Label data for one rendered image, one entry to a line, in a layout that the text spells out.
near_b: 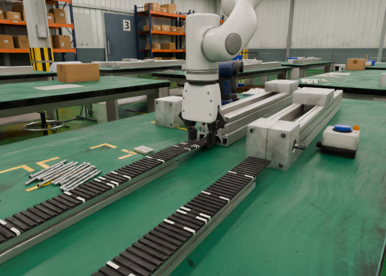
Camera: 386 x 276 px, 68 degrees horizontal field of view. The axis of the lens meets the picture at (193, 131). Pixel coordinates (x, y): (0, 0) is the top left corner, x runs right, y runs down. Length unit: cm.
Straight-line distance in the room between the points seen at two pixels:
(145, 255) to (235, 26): 50
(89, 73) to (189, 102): 208
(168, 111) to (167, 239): 68
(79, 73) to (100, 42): 1035
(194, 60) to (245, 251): 46
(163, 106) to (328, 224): 69
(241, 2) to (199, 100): 25
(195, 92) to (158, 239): 44
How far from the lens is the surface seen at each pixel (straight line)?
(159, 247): 37
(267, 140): 67
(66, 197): 52
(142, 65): 494
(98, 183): 54
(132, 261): 36
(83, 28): 1268
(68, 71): 269
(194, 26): 72
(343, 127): 83
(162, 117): 103
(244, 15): 70
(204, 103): 73
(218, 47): 65
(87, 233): 48
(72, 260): 44
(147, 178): 60
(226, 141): 85
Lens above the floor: 104
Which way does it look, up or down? 16 degrees down
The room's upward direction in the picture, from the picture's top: straight up
